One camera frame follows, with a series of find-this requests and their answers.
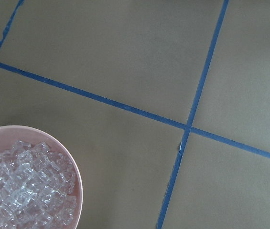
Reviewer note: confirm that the pile of ice cubes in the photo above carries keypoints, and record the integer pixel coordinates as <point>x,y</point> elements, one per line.
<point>36,187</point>

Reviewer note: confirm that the pink bowl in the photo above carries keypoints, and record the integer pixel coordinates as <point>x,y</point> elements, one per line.
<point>10,133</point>

